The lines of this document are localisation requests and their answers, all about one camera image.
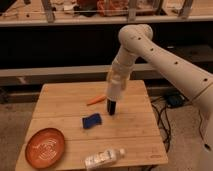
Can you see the metal shelf rack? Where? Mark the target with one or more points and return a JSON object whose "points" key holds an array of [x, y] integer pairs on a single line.
{"points": [[40, 39]]}

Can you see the black eraser block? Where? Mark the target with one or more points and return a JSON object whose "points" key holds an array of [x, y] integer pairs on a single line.
{"points": [[111, 106]]}

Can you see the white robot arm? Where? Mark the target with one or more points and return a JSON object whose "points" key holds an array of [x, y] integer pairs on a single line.
{"points": [[193, 82]]}

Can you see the orange carrot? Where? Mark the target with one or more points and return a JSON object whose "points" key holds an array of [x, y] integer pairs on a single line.
{"points": [[96, 100]]}

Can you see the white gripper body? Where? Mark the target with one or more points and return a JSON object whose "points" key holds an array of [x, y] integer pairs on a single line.
{"points": [[120, 73]]}

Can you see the orange ribbed plate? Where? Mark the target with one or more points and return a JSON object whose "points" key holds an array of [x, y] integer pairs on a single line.
{"points": [[45, 148]]}

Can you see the blue sponge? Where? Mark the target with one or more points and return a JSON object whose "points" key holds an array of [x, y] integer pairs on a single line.
{"points": [[92, 120]]}

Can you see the wooden table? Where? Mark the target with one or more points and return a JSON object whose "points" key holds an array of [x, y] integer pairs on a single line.
{"points": [[133, 127]]}

